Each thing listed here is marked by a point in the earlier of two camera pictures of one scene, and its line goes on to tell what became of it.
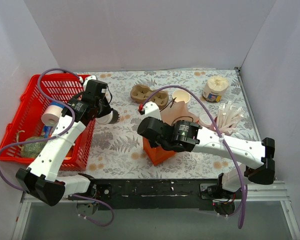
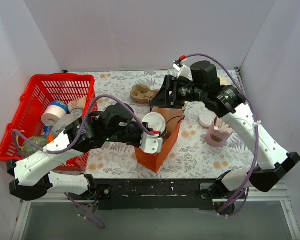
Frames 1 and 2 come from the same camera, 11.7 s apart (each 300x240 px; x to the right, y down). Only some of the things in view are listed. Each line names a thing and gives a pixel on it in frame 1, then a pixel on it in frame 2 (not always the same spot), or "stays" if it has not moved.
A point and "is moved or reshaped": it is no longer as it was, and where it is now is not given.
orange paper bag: x=171 y=113 is moved or reshaped
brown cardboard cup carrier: x=141 y=92 stays
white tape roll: x=51 y=115 stays
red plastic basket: x=43 y=91 stays
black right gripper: x=153 y=142 -> x=170 y=90
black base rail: x=135 y=194 stays
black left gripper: x=105 y=108 -> x=136 y=132
